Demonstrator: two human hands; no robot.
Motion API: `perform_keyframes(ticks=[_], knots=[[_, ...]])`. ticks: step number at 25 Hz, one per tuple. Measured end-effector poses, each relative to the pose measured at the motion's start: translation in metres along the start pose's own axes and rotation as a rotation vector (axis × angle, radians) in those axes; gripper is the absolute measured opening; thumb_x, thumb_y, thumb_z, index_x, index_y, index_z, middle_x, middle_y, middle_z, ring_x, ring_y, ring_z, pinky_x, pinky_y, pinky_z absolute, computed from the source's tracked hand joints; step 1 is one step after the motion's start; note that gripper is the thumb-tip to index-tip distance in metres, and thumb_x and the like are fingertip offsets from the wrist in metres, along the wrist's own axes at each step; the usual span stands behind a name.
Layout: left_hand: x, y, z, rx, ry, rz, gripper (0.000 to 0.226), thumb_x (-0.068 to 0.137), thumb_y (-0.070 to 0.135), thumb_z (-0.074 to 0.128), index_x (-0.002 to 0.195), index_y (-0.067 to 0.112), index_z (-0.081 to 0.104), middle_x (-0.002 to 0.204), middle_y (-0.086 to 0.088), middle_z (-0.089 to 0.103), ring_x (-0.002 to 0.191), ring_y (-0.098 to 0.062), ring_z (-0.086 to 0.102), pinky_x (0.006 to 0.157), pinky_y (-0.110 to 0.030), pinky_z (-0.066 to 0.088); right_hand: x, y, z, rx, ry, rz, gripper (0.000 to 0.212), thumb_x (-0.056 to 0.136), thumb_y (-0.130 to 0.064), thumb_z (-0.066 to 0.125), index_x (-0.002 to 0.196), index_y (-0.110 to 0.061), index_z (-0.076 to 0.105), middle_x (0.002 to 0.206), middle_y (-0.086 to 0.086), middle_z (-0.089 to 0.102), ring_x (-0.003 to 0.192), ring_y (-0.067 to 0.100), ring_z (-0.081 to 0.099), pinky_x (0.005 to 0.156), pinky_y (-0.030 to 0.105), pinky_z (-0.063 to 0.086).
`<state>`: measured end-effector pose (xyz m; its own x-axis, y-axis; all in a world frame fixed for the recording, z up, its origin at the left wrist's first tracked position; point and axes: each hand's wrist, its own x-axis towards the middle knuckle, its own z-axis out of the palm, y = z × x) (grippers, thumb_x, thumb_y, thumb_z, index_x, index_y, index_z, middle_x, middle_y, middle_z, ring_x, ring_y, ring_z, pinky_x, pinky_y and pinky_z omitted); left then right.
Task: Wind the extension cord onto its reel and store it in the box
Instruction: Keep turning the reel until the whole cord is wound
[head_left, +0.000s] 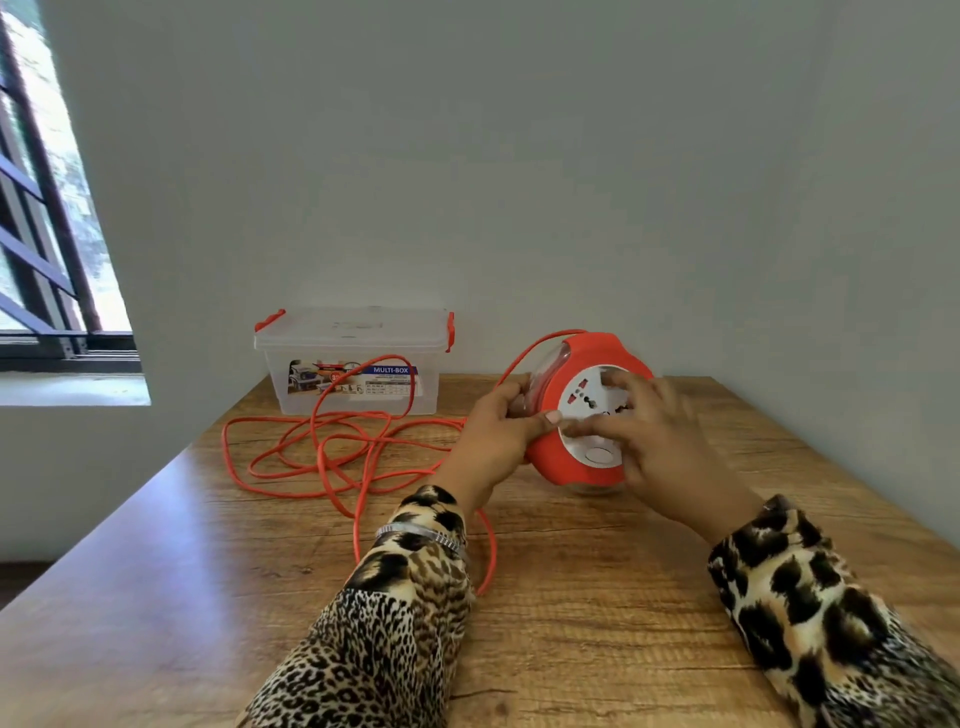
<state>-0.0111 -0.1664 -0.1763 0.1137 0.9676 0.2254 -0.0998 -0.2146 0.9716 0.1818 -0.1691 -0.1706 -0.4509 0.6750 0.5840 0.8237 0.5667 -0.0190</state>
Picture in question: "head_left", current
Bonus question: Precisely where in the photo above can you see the person's right hand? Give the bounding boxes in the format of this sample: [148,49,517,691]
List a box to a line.
[558,369,760,543]

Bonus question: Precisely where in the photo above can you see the person's left hand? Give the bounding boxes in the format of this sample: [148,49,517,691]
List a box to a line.
[441,377,564,517]

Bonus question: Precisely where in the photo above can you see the orange white extension cord reel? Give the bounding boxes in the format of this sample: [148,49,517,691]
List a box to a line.
[510,331,657,498]

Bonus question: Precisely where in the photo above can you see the person's right forearm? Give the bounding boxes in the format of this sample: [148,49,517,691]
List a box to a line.
[701,491,960,728]

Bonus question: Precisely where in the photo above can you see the person's left forearm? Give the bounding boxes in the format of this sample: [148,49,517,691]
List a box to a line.
[236,483,478,728]

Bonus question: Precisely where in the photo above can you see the clear plastic storage box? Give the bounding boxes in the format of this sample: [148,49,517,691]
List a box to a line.
[253,306,456,418]

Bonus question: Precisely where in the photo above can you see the window with dark metal grille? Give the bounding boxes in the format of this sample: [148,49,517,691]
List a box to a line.
[0,0,144,375]

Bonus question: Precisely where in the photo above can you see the silver bracelet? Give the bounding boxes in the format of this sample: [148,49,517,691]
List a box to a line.
[373,522,468,561]

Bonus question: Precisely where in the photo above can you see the orange power cable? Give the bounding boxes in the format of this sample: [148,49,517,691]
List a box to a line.
[222,328,590,598]

